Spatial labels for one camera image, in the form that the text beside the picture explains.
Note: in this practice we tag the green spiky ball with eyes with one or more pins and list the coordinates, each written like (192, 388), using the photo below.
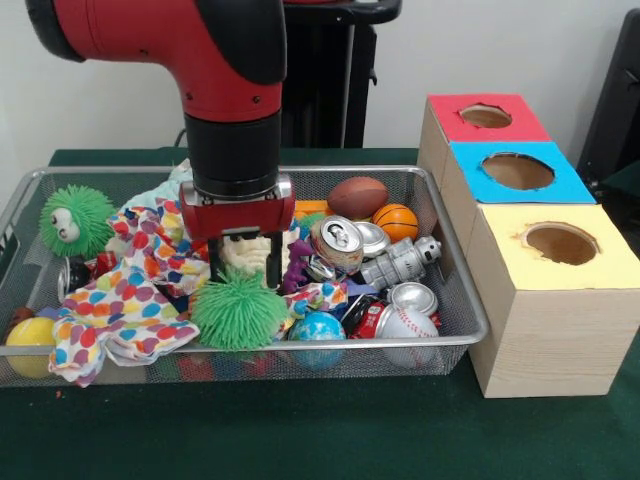
(75, 222)

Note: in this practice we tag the black floor stand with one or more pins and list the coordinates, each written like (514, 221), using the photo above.
(615, 100)

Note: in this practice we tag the dark green table cloth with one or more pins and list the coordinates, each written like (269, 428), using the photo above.
(300, 435)

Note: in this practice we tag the wooden box with three holes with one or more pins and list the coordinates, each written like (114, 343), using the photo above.
(550, 340)

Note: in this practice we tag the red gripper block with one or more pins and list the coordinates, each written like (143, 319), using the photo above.
(240, 217)

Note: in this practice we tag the brown toy football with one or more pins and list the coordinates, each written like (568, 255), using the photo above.
(358, 196)

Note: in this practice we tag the green spiky rubber ball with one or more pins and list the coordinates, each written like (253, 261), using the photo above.
(235, 312)

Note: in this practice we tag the colourful dotted cloth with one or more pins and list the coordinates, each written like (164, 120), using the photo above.
(125, 310)
(160, 250)

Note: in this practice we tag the white baseball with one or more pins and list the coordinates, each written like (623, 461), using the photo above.
(410, 325)

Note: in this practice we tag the silver mesh bin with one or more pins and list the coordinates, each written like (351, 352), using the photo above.
(452, 300)

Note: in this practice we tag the purple toy dinosaur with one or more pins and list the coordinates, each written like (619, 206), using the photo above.
(297, 265)

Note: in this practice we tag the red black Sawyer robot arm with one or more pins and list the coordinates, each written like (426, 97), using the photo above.
(225, 75)

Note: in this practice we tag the small green covered table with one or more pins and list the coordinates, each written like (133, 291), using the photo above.
(625, 185)

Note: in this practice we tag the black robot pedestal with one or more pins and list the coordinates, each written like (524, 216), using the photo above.
(325, 75)

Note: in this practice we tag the blue globe ball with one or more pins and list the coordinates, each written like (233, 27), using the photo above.
(317, 330)

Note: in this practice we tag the orange toy basketball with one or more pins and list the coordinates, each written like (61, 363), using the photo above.
(396, 221)

